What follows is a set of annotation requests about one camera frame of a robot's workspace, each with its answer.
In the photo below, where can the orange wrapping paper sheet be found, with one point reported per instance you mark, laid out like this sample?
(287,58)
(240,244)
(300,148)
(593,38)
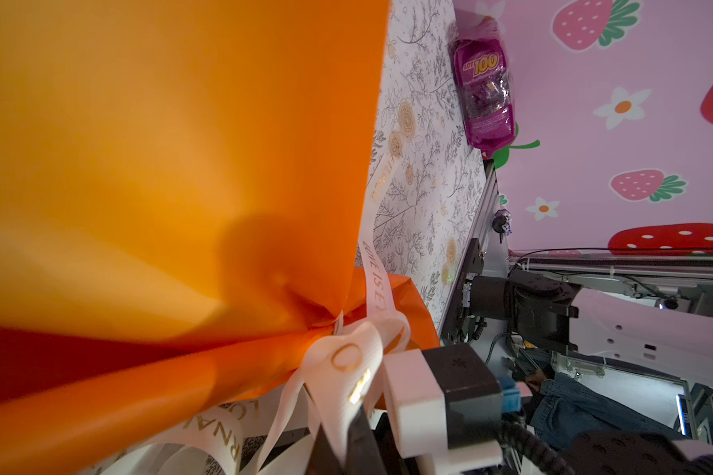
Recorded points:
(181,189)

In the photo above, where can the purple snack bag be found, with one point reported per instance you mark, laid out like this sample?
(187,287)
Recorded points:
(482,76)

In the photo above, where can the white ribbon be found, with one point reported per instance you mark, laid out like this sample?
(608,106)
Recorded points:
(339,374)

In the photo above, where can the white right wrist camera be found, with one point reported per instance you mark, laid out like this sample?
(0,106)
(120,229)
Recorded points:
(445,408)

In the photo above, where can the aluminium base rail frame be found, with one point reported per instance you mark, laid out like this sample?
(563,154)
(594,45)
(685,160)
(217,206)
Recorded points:
(675,278)

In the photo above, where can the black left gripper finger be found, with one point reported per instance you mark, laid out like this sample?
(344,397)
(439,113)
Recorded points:
(362,458)

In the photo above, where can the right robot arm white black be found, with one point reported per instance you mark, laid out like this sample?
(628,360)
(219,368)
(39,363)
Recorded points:
(571,429)

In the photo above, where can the floral patterned table mat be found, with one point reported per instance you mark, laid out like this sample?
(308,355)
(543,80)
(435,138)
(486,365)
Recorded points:
(423,222)

